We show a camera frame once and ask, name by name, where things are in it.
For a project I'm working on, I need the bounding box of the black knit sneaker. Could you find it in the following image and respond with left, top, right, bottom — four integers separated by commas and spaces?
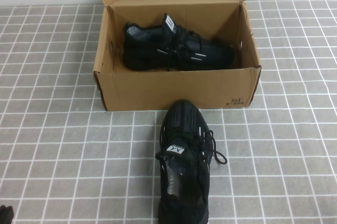
154, 99, 227, 224
123, 12, 235, 72

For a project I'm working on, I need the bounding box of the brown cardboard shoe box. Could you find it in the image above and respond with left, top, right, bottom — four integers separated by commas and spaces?
93, 0, 262, 111

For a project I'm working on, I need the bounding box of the grey white-grid tablecloth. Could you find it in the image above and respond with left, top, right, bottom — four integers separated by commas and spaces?
0, 0, 337, 224

